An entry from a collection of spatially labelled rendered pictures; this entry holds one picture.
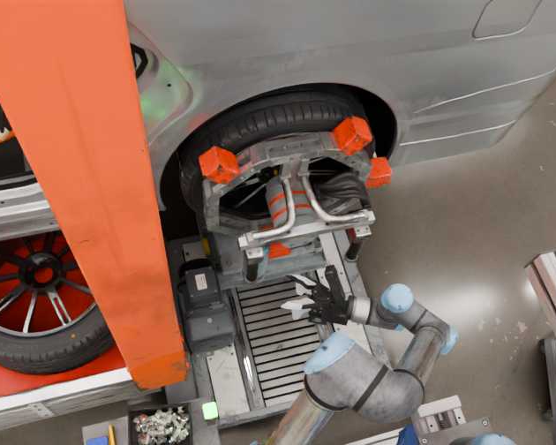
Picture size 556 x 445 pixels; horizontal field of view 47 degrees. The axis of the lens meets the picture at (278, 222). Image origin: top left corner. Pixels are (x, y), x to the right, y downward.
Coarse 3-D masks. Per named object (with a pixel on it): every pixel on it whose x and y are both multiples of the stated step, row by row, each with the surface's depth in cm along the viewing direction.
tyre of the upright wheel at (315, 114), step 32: (256, 96) 189; (288, 96) 189; (320, 96) 192; (352, 96) 204; (224, 128) 189; (256, 128) 186; (288, 128) 189; (320, 128) 194; (192, 160) 197; (192, 192) 208
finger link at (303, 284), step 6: (288, 276) 186; (294, 276) 185; (300, 276) 186; (300, 282) 185; (306, 282) 184; (312, 282) 184; (300, 288) 187; (306, 288) 183; (312, 288) 184; (300, 294) 188
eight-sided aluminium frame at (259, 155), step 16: (256, 144) 187; (272, 144) 188; (288, 144) 189; (304, 144) 192; (320, 144) 190; (336, 144) 192; (240, 160) 190; (256, 160) 186; (272, 160) 186; (288, 160) 189; (336, 160) 196; (352, 160) 199; (368, 160) 206; (240, 176) 190; (368, 176) 211; (208, 192) 196; (224, 192) 196; (208, 208) 203; (336, 208) 227; (208, 224) 213; (224, 224) 218; (240, 224) 228; (256, 224) 232; (272, 224) 235
